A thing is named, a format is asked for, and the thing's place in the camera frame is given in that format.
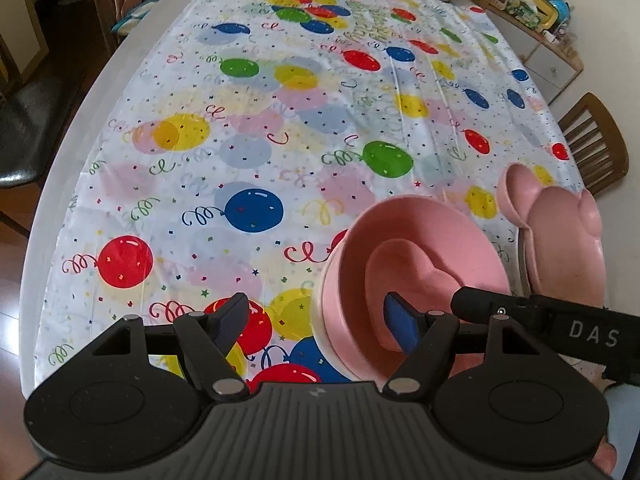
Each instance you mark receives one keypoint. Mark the pink heart-shaped dish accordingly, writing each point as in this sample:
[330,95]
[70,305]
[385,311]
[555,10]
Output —
[399,265]

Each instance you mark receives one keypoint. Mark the person's right hand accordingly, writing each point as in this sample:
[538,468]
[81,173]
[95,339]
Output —
[606,457]

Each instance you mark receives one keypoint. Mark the pink bowl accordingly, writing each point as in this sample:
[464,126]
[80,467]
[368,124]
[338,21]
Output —
[454,243]

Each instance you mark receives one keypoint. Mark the wooden chair right side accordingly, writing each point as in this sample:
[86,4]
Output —
[596,144]

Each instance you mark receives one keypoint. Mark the large white plate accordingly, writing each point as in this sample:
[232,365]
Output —
[523,280]

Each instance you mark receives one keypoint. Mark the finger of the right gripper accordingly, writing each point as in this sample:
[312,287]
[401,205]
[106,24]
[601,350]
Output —
[477,306]

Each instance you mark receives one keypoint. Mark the wooden chair black seat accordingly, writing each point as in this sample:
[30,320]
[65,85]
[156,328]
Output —
[34,115]

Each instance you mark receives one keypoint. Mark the white drawer cabinet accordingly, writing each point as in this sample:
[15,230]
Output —
[550,67]

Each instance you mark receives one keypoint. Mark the yellow tissue box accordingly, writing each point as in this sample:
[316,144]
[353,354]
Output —
[547,14]

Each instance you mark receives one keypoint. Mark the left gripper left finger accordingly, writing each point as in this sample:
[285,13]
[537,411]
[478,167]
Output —
[205,341]

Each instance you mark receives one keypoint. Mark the blue globe ball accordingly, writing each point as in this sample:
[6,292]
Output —
[563,9]

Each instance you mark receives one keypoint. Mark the striped seat cushion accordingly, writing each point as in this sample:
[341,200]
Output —
[133,17]

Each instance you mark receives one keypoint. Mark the balloon pattern tablecloth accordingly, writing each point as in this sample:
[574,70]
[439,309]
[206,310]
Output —
[242,144]

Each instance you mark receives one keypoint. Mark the cream bowl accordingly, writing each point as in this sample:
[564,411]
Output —
[320,334]

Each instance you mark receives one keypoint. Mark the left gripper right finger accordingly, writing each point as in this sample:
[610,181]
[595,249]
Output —
[427,339]

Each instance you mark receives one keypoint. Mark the pink bear-shaped plate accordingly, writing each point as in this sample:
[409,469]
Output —
[559,237]

